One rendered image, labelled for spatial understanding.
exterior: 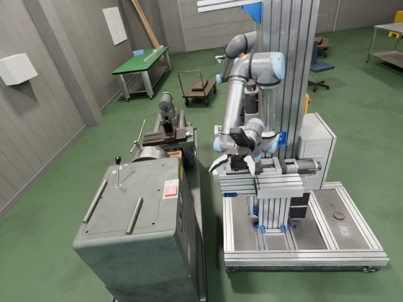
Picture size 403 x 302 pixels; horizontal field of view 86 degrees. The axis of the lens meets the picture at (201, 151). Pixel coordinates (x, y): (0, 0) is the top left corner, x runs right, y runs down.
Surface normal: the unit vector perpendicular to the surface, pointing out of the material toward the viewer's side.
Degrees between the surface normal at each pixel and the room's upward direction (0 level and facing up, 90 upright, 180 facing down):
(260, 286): 0
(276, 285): 0
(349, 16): 90
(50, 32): 90
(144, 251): 90
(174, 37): 90
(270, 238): 0
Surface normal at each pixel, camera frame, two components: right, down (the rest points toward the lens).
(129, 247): 0.04, 0.58
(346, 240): -0.14, -0.80
